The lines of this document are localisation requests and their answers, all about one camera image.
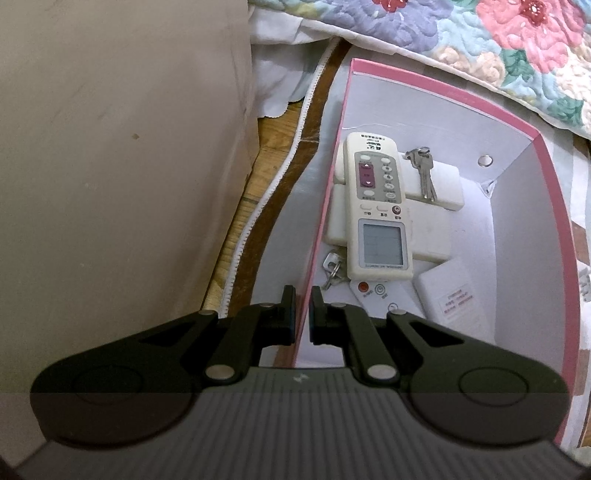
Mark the white power bank red label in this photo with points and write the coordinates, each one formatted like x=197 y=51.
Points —
x=455 y=295

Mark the slim white remote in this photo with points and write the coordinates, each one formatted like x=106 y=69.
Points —
x=381 y=295

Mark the cream remote with screen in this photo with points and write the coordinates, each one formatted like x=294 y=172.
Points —
x=378 y=207

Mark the silver key bunch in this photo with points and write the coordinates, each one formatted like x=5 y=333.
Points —
x=424 y=173
x=332 y=272

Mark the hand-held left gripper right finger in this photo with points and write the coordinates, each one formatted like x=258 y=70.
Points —
x=316 y=316

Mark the cream slab device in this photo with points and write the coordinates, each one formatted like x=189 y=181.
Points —
x=431 y=235

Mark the striped rug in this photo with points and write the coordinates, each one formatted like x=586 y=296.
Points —
x=295 y=184

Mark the cream power bank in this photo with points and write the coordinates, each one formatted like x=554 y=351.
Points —
x=445 y=184

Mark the pink cardboard box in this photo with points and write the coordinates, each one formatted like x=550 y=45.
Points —
x=521 y=221

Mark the white bed sheet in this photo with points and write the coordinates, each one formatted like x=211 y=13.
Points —
x=277 y=78

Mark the floral quilt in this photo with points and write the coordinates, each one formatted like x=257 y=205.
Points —
x=461 y=37

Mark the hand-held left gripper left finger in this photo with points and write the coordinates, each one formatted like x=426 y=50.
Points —
x=291 y=316

